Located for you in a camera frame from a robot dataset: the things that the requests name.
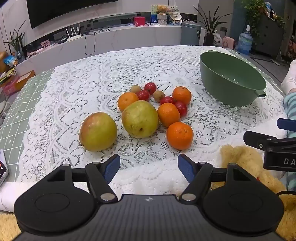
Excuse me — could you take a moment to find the gold vase with dried grass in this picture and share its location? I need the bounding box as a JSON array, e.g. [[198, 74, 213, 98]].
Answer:
[[0, 51, 8, 72]]

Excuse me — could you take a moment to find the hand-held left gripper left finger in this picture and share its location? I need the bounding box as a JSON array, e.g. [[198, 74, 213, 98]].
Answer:
[[46, 153, 121, 202]]

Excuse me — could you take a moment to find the white paper fan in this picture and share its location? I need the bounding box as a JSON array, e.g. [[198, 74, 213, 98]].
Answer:
[[170, 9, 182, 23]]

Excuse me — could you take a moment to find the white marble television console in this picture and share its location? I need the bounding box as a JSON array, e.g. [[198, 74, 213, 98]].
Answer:
[[14, 23, 206, 75]]

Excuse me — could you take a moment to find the pink box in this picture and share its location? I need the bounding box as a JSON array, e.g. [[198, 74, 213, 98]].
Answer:
[[2, 76, 20, 95]]

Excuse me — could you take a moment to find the person's striped pants leg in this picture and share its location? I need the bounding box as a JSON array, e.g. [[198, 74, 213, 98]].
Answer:
[[279, 92, 296, 193]]

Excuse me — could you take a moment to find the long-leaf plant in black pot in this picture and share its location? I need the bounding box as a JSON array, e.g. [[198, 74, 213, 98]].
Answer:
[[193, 1, 232, 47]]

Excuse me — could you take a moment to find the orange cardboard box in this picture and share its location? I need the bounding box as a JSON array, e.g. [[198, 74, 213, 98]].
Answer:
[[15, 70, 36, 91]]

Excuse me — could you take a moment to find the white plastic bag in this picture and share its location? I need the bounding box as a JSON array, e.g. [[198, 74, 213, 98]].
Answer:
[[213, 30, 223, 48]]

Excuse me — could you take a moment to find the person's white sock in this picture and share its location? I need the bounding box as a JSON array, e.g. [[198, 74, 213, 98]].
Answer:
[[280, 59, 296, 95]]

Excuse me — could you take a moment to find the blue snack packet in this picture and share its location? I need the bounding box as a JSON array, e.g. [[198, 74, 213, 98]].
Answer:
[[3, 55, 18, 67]]

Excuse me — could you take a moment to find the teddy bear bouquet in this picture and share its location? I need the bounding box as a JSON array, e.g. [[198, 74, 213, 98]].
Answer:
[[156, 5, 169, 25]]

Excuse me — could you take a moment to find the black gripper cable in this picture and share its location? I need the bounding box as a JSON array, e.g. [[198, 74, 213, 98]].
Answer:
[[276, 189, 296, 197]]

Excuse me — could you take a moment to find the yellow fluffy cloth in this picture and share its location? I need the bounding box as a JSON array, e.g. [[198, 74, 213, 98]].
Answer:
[[0, 212, 22, 241]]

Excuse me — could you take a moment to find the black curved television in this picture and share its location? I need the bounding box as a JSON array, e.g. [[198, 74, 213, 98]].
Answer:
[[26, 0, 119, 29]]

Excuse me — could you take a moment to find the green ivy plant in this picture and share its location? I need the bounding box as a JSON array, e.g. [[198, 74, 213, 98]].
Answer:
[[242, 0, 286, 30]]

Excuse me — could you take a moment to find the smartphone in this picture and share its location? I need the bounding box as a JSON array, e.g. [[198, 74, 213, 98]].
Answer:
[[0, 149, 9, 186]]

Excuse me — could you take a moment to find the dark green cabinet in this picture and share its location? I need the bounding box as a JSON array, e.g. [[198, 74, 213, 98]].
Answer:
[[253, 15, 285, 59]]

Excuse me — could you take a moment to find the blue water jug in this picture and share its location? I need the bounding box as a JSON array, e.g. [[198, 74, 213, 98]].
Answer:
[[236, 31, 253, 55]]

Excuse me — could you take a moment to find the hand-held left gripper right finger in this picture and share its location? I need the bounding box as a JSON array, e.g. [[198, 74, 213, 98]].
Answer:
[[178, 153, 258, 202]]

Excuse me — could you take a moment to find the white lace tablecloth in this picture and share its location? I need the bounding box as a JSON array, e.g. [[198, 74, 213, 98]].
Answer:
[[17, 46, 288, 195]]

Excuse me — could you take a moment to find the yellow green packet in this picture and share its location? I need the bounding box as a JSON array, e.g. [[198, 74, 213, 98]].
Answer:
[[0, 68, 18, 84]]

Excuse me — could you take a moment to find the pink bag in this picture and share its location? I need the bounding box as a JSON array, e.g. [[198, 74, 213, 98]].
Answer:
[[222, 36, 236, 49]]

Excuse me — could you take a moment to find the plain yellow-green pear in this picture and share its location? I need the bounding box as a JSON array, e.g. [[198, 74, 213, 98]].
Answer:
[[121, 100, 159, 139]]

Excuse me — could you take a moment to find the grey-green trash can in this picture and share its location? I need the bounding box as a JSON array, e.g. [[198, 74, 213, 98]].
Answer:
[[181, 21, 202, 46]]

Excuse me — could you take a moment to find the white router with antennas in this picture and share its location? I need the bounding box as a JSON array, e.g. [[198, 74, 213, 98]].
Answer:
[[65, 24, 82, 42]]

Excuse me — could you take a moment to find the red-blushed yellow-green pear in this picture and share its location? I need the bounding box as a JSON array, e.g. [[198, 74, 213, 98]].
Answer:
[[79, 112, 118, 152]]

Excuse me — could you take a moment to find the green colander bowl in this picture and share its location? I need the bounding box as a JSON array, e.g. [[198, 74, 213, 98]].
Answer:
[[199, 50, 267, 107]]

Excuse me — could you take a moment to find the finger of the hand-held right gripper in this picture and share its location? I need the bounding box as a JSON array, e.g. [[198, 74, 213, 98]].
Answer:
[[243, 131, 278, 151], [277, 118, 296, 131]]

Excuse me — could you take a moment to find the leafy plant in glass vase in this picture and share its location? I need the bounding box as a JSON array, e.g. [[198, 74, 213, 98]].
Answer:
[[3, 21, 26, 63]]

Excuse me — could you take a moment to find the black power cable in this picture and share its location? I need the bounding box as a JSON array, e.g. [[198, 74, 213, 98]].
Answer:
[[84, 30, 96, 56]]

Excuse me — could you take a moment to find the orange mandarin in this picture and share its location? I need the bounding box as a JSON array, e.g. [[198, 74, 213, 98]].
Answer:
[[157, 102, 181, 128], [118, 92, 139, 112], [166, 122, 194, 151], [172, 86, 192, 105]]

